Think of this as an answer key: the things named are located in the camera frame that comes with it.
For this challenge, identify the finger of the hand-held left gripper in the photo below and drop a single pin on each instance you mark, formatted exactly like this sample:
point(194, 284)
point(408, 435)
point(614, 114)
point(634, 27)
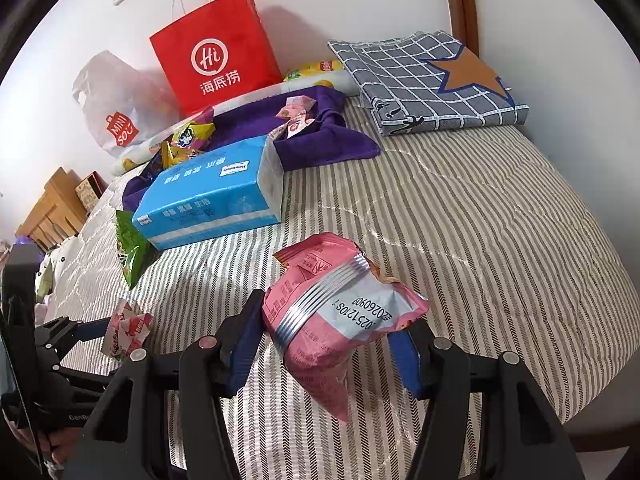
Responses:
point(85, 376)
point(92, 330)

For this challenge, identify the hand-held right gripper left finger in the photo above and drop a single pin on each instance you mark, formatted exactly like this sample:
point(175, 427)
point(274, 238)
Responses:
point(245, 360)

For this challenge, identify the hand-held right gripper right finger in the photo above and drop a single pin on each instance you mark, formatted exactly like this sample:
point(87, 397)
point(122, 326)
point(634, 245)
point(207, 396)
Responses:
point(407, 365)

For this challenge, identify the pink and white candy packet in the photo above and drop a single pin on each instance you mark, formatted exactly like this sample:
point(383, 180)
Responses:
point(127, 332)

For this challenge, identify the green snack packet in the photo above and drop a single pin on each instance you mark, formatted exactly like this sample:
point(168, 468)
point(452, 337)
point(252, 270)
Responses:
point(131, 250)

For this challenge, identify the large pink snack packet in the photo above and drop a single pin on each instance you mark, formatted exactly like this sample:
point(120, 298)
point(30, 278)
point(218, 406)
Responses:
point(310, 285)

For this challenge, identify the pink and yellow snack packet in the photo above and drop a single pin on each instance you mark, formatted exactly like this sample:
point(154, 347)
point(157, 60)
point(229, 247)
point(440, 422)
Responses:
point(192, 135)

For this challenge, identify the person's left hand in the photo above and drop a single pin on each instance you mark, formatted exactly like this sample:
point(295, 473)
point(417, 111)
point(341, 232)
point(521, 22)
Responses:
point(60, 454)

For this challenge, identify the wooden nightstand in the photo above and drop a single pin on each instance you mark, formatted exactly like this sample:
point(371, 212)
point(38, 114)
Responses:
point(50, 210)

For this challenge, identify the patterned brown box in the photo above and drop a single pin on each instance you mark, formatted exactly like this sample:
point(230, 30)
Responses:
point(91, 190)

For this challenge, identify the striped bed sheet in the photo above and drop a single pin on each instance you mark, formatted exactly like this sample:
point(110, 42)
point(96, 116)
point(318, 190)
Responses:
point(450, 210)

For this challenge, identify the blue tissue pack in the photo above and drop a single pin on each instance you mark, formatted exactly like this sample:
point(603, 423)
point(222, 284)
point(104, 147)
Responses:
point(200, 195)

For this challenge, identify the long white printed roll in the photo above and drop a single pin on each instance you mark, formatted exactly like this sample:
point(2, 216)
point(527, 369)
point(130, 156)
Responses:
point(137, 152)

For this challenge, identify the purple cloth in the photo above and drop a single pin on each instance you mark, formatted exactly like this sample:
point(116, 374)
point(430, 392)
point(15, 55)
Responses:
point(320, 145)

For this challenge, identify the small red pink candy packet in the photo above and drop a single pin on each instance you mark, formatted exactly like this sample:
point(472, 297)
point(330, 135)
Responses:
point(297, 126)

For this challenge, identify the white plastic shopping bag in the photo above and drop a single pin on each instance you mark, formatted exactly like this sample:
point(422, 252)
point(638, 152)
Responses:
point(110, 90)

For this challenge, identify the grey checked star cloth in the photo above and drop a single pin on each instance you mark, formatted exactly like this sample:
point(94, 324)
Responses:
point(400, 85)

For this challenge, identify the red paper bag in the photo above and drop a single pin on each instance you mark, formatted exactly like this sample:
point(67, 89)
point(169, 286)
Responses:
point(215, 35)

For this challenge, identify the brown wooden headboard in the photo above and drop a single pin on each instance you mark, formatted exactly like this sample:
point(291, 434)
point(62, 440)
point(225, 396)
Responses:
point(462, 5)

